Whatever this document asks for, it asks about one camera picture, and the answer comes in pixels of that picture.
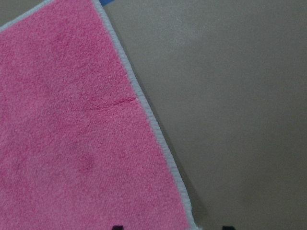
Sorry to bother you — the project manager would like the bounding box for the pink and blue towel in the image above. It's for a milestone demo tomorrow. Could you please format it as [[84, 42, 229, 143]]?
[[0, 0, 197, 230]]

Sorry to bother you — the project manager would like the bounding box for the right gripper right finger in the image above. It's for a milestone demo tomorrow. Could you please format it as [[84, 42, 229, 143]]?
[[222, 226, 234, 230]]

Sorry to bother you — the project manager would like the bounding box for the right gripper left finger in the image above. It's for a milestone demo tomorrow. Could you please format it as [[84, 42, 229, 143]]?
[[112, 225, 124, 230]]

